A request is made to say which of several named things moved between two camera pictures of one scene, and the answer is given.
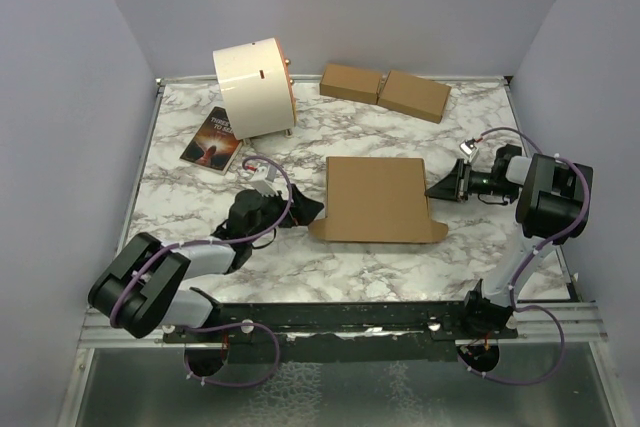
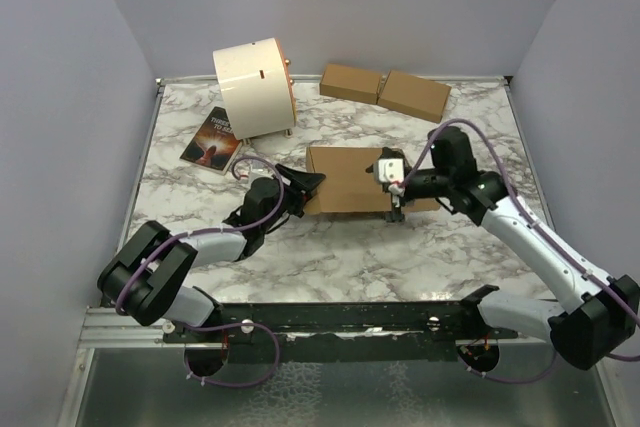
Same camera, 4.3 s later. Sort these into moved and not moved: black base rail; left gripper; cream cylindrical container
Moved: left gripper
Not moved: black base rail; cream cylindrical container
